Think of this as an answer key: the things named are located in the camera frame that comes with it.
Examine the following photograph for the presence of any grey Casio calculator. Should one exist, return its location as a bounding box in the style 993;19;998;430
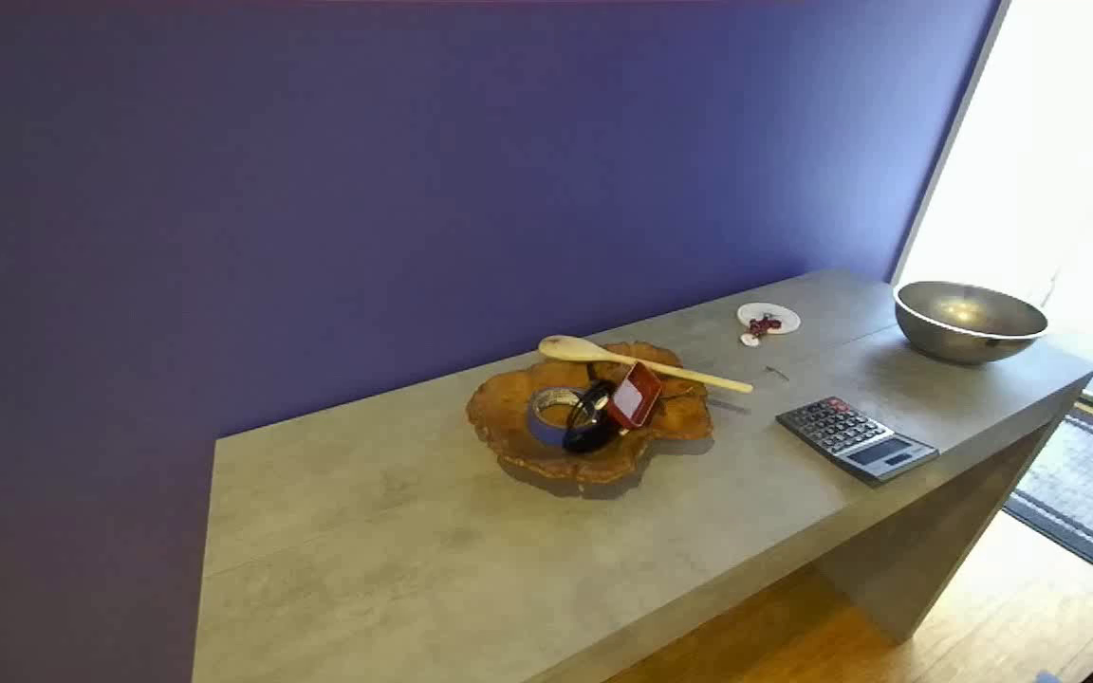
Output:
774;393;940;486

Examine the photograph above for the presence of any metal mixing bowl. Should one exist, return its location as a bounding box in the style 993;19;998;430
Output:
891;278;1050;368

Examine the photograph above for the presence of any dark floor mat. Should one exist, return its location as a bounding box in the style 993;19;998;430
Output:
1003;406;1093;601

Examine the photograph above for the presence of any small white plate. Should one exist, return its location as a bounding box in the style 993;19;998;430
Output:
731;299;805;342

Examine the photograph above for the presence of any red square box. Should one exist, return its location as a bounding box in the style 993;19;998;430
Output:
602;362;666;433

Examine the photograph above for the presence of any wooden spoon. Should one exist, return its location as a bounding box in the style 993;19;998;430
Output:
536;331;757;398

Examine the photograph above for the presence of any blue tape roll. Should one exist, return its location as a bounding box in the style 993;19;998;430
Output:
525;385;589;457

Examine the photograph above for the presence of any live-edge wooden slab tray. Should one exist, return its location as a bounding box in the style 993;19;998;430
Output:
461;336;716;500

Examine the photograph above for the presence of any grey concrete cabinet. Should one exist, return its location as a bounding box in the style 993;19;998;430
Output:
189;264;1093;683

